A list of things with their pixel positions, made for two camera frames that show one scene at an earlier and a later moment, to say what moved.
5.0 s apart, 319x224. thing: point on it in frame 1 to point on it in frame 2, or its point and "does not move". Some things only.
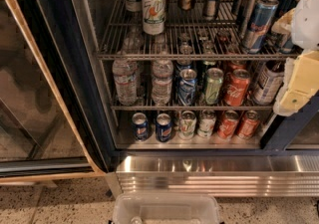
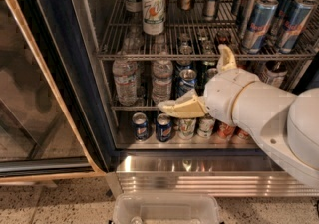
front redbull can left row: (264, 11) does not move
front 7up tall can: (154, 6) does not move
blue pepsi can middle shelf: (187, 86) does not move
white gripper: (308, 22) to (223, 96)
